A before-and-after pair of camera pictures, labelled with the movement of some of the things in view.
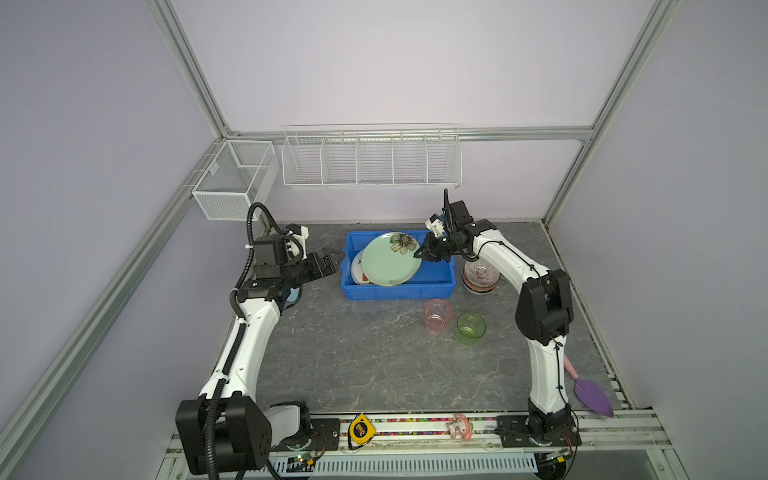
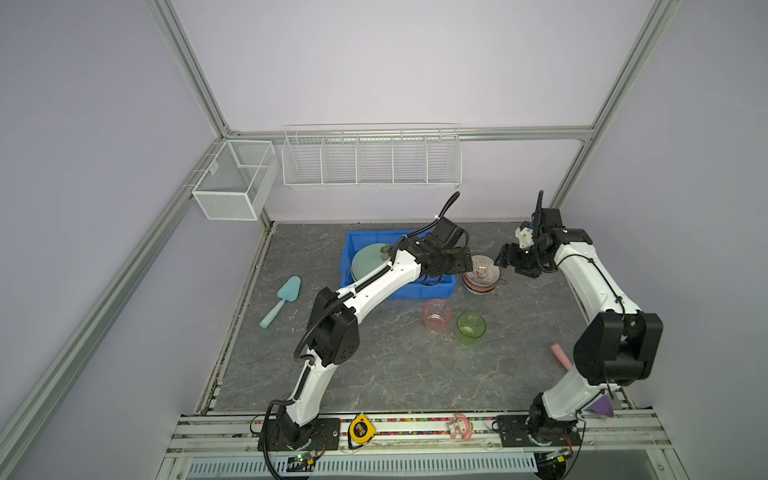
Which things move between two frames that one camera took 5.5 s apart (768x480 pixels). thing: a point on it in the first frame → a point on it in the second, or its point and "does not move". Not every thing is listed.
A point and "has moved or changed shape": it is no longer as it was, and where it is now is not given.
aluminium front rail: [625, 435] does not move
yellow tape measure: [360, 431] does not move
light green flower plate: [388, 259] has moved or changed shape
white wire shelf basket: [372, 155] does not move
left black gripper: [330, 268] → [464, 262]
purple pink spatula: [589, 393] does not move
